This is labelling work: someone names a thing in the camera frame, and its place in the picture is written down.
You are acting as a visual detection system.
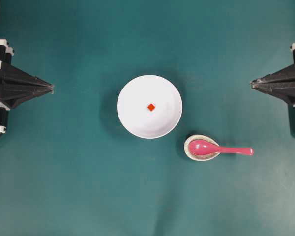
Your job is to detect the white round bowl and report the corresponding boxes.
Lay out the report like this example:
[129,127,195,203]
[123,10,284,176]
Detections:
[117,75,183,139]

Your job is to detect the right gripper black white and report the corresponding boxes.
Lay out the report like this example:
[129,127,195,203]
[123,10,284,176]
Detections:
[250,43,295,107]

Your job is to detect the pink plastic spoon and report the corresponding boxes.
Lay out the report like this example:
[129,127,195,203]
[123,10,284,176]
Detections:
[189,140,254,156]

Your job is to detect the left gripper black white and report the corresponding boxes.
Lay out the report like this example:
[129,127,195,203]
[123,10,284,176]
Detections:
[0,39,54,133]

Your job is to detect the small red block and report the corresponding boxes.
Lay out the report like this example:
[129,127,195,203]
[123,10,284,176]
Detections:
[147,103,156,112]

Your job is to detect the speckled ceramic spoon rest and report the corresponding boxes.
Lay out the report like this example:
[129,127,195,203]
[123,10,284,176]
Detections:
[184,134,220,162]

